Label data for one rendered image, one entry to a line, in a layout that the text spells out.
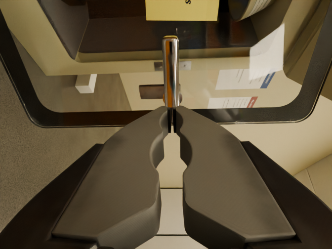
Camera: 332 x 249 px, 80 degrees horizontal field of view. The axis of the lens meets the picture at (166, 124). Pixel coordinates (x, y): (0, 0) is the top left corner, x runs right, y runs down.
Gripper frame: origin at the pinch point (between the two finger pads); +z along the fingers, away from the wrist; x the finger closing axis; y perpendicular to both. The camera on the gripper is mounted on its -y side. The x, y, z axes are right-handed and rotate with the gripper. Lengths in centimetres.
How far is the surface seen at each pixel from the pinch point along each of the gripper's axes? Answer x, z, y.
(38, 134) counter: -26.1, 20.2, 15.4
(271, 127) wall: 70, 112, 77
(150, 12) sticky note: -2.2, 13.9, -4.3
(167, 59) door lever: -0.5, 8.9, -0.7
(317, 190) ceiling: 144, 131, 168
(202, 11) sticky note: 3.3, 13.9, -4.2
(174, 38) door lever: 0.3, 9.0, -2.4
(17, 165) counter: -26.1, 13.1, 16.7
